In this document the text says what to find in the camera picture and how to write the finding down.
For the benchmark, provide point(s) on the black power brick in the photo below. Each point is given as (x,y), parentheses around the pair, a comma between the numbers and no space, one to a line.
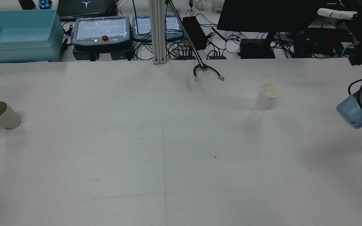
(194,31)

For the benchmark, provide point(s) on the black electronics box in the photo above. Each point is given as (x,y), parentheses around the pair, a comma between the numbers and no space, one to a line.
(322,42)

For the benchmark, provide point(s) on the aluminium profile post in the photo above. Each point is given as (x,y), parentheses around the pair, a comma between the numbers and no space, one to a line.
(158,31)

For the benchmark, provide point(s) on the small black object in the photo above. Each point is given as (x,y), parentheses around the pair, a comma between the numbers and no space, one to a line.
(27,3)

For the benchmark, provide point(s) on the white computer mouse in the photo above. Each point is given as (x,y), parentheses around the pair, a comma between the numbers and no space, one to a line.
(202,4)

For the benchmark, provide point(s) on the white keypad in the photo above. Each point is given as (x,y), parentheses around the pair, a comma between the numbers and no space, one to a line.
(218,6)

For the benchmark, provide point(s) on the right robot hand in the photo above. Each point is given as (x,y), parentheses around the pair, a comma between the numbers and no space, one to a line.
(335,13)

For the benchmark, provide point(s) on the teal plastic storage bin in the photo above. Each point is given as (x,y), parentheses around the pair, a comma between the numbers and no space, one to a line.
(20,47)

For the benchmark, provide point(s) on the right UR5e robot arm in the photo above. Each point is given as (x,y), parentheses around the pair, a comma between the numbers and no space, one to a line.
(350,111)

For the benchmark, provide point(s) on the grey blue teach pendant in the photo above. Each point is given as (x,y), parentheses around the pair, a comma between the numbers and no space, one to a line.
(172,25)
(101,29)

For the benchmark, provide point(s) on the black monitor with stand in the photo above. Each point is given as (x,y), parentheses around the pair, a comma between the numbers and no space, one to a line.
(262,15)

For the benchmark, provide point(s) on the black power strip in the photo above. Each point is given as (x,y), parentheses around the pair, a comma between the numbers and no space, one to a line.
(217,57)

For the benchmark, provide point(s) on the blue glowing gadget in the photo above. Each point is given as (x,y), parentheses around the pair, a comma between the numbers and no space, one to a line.
(45,3)

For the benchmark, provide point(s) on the white threaded plastic bottle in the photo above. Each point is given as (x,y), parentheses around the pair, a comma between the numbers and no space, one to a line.
(266,99)

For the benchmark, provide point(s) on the black laptop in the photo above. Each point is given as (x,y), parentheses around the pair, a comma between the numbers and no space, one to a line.
(86,10)

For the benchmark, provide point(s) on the black pen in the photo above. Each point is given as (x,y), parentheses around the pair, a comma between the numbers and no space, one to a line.
(219,34)

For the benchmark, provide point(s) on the dark grey equipment box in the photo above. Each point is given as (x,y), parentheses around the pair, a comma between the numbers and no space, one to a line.
(83,53)

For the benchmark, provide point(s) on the white paper cup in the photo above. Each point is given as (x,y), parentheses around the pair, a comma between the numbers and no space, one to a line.
(5,118)

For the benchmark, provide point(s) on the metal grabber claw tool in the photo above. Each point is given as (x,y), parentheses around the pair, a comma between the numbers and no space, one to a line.
(200,66)

